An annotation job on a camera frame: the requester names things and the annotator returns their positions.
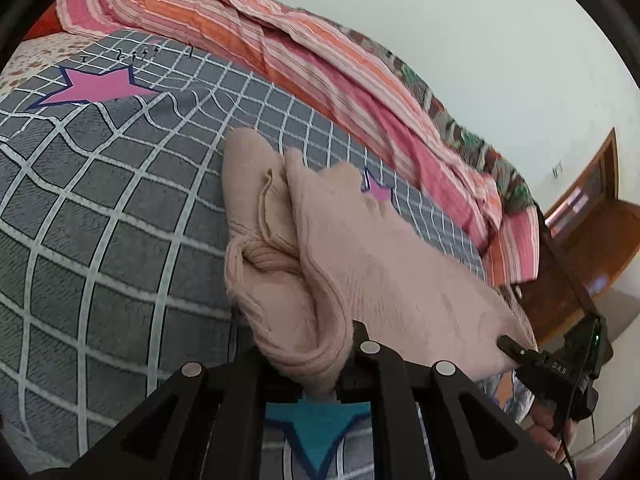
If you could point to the pink orange striped quilt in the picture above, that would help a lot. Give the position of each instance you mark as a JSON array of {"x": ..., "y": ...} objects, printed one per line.
[{"x": 350, "y": 80}]

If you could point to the person's right hand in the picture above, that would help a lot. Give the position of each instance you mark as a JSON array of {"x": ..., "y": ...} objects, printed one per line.
[{"x": 545, "y": 425}]

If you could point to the pink knit sweater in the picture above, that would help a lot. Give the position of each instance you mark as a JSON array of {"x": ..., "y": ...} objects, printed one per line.
[{"x": 360, "y": 265}]

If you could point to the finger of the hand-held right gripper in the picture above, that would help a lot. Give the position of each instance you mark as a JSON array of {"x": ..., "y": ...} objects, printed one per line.
[{"x": 511, "y": 347}]

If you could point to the white wall switch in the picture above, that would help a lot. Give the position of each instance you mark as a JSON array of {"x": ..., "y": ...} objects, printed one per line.
[{"x": 557, "y": 169}]

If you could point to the grey checked star blanket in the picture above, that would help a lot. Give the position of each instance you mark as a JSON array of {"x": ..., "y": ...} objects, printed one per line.
[{"x": 125, "y": 210}]

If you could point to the red embroidered pillow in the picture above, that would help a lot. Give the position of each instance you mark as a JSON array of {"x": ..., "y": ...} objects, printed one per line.
[{"x": 45, "y": 22}]

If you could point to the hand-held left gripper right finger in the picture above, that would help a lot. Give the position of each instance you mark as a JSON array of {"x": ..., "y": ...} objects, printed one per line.
[{"x": 400, "y": 400}]

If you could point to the floral patchwork quilt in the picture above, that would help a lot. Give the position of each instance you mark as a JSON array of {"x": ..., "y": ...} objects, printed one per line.
[{"x": 465, "y": 135}]

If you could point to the dark wooden footboard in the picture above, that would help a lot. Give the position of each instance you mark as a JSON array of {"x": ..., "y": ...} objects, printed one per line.
[{"x": 565, "y": 280}]

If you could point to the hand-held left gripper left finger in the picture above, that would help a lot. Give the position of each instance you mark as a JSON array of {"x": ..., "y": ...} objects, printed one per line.
[{"x": 210, "y": 410}]

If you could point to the brown wooden door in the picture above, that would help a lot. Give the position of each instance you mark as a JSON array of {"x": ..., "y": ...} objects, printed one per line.
[{"x": 595, "y": 230}]

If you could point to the small floral bed sheet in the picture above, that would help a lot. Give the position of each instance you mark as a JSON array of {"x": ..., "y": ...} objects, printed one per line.
[{"x": 35, "y": 60}]

